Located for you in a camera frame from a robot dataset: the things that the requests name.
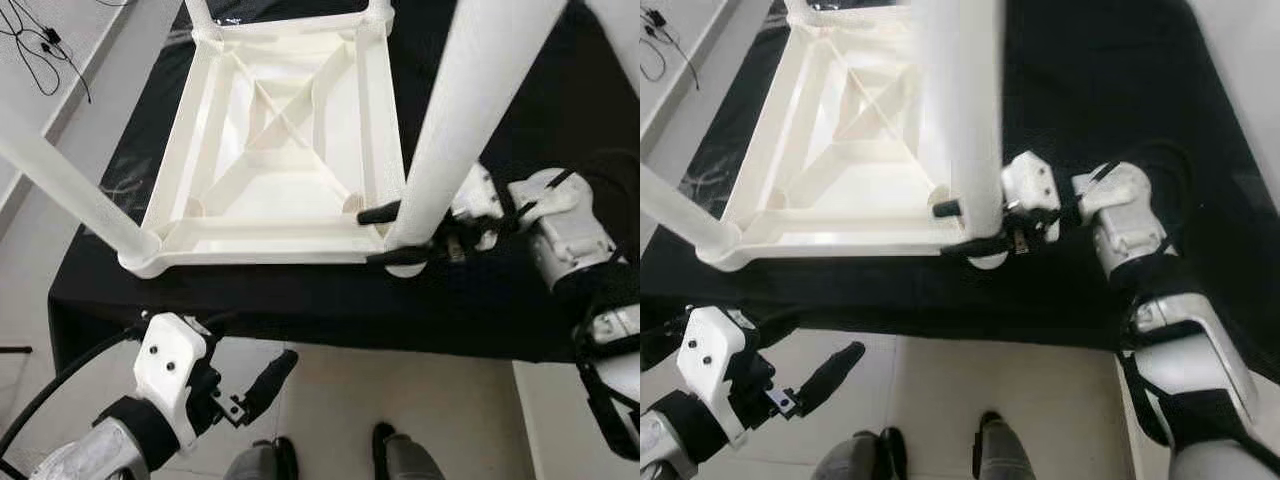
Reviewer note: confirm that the white plastic table top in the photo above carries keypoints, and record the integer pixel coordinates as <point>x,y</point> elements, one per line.
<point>270,200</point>
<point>850,190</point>

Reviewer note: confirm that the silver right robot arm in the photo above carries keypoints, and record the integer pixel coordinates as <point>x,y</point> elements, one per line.
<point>565,235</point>
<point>1190,360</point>

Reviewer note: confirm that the black tablecloth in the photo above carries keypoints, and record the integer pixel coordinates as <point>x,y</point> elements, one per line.
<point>1100,100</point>
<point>350,300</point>

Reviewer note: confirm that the grey robot left foot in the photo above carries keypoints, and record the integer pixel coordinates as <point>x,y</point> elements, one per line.
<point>258,462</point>
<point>855,458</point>

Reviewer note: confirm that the grey robot foot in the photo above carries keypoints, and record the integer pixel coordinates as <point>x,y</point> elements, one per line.
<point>258,462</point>
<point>1003,450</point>
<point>855,458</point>
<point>408,458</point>

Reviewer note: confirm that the grey robot right foot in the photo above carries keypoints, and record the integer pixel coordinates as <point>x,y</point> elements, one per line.
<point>1003,450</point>
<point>408,458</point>

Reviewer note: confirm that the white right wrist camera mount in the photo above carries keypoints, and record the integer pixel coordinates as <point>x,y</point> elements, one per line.
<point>1030,180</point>
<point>478,190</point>

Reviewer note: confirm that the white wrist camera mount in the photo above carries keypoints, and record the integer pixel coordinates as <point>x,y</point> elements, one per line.
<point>712,365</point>
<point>1030,180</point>
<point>165,370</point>
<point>478,190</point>

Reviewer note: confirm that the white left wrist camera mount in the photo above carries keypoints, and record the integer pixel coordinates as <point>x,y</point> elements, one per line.
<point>165,370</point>
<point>712,365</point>

